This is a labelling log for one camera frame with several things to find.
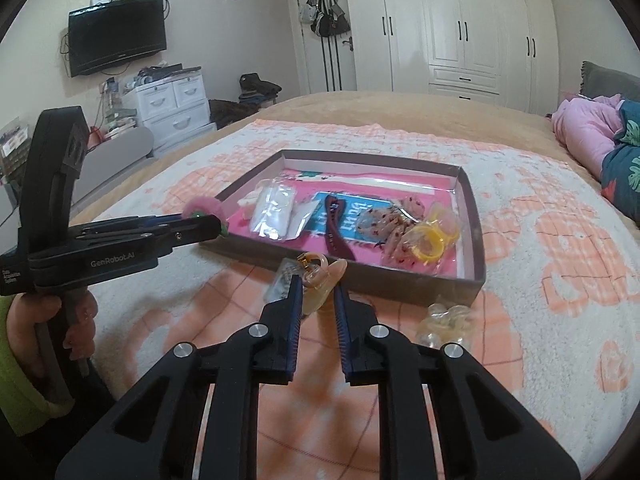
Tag left hand on handle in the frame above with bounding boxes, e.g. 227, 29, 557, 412
6, 292, 98, 378

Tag clear bag white card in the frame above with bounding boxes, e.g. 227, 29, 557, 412
284, 200, 320, 240

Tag green sleeve forearm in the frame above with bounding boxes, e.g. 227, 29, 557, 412
0, 296, 75, 437

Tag dark clothes pile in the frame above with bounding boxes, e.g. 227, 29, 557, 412
208, 73, 282, 129

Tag clear translucent hair clip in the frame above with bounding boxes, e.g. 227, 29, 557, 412
416, 300, 475, 350

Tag blue floral quilt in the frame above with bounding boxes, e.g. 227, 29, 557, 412
601, 100, 640, 224

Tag pink quilted jacket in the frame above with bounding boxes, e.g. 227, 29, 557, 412
551, 94, 624, 181

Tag grey headboard pillow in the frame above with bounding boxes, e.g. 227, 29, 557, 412
580, 61, 640, 102

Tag pink fluffy pom-pom clip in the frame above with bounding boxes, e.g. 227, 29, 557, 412
181, 196, 228, 236

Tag white wardrobe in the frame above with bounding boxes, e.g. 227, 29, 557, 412
347, 0, 559, 115

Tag hanging bags on door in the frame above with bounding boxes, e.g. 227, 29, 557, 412
298, 0, 350, 38

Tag amber translucent hair claw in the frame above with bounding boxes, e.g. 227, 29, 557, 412
297, 252, 348, 316

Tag spotted translucent hair claw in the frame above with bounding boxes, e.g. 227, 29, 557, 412
356, 195, 426, 266

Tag brown cardboard box tray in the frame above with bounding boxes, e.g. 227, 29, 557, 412
206, 150, 486, 306

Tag white drawer cabinet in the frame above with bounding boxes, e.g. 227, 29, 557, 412
122, 68, 215, 152

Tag white door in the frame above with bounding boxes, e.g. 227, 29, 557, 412
288, 0, 357, 94

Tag white earring card packet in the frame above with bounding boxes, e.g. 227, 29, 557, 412
250, 180, 296, 240

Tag beige bed cover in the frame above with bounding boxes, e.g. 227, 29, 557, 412
69, 90, 640, 241

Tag dark red hair comb clip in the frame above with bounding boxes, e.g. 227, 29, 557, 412
324, 194, 356, 261

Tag black wall television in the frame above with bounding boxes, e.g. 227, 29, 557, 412
67, 0, 167, 77

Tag small clear jewelry bag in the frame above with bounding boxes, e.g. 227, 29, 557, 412
264, 258, 303, 304

